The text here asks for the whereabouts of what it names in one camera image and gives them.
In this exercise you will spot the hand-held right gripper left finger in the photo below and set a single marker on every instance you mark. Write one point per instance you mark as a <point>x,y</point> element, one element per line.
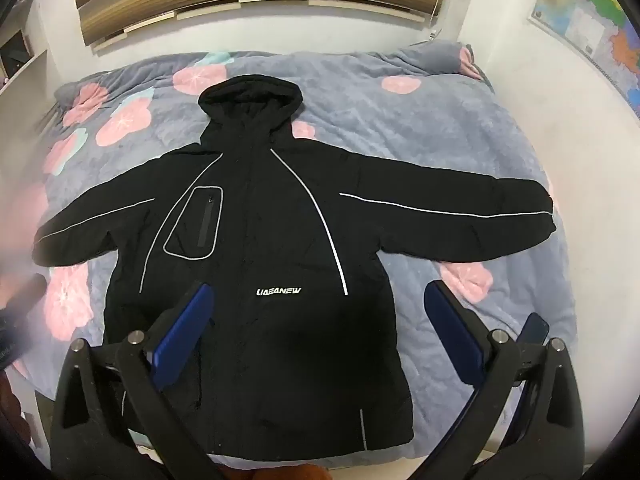
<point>184,327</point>

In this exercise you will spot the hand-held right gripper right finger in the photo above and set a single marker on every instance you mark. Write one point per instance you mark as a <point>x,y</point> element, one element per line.
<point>452,327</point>

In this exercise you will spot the black hooded jacket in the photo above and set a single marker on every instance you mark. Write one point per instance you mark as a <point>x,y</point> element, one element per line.
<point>280,210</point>

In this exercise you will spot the grey floral blanket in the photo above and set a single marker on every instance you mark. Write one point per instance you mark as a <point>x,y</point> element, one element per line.
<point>400,135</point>

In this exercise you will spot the white shelf unit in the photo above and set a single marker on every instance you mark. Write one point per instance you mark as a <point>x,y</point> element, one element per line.
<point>20,55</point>

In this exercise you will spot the wall map poster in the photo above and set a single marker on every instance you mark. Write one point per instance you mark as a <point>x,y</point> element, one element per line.
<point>600,25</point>

